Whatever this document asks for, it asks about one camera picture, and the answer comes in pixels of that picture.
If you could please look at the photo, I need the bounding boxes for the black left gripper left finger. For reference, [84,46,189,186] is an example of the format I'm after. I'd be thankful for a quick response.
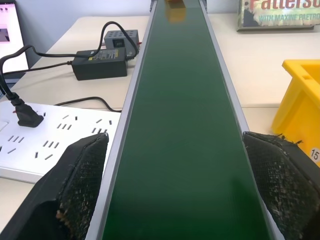
[0,132,110,240]

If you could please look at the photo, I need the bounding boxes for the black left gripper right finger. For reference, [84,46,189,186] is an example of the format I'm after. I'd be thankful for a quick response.
[242,131,320,240]

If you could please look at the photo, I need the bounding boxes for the green conveyor belt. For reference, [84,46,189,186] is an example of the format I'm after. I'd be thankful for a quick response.
[86,0,286,240]

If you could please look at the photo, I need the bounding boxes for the white power strip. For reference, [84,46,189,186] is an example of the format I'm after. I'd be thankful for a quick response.
[0,101,123,185]

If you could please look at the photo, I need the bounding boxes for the black power plug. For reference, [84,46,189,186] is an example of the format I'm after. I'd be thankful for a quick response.
[8,92,44,128]

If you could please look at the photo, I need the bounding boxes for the yellow plastic bin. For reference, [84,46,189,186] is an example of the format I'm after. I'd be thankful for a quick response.
[271,59,320,168]

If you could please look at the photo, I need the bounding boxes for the black power adapter brick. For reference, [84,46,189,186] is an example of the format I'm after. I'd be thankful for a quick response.
[71,47,129,81]

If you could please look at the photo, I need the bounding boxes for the grey speed controller box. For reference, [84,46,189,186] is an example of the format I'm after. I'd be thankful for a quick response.
[104,29,139,50]

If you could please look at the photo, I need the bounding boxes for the computer monitor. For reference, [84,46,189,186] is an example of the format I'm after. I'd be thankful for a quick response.
[0,0,30,73]

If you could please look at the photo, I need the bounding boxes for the book with green cover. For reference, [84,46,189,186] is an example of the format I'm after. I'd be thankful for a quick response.
[236,0,320,32]

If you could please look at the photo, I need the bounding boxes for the yellow block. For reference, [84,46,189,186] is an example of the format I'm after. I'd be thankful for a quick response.
[164,0,187,24]

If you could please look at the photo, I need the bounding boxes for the black power cable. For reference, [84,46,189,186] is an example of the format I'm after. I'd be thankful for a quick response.
[0,44,78,106]

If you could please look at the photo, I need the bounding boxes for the black adapter output cable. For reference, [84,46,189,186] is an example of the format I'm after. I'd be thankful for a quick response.
[101,21,138,61]

